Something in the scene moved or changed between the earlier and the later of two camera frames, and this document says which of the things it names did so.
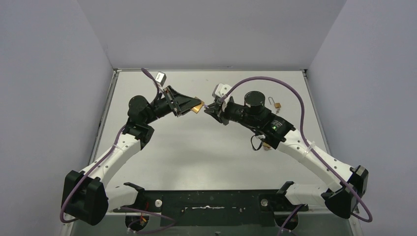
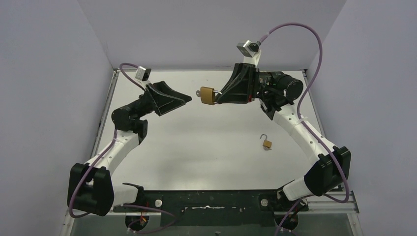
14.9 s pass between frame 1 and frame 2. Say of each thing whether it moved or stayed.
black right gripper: moved
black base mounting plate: stayed
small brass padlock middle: stayed
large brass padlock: moved
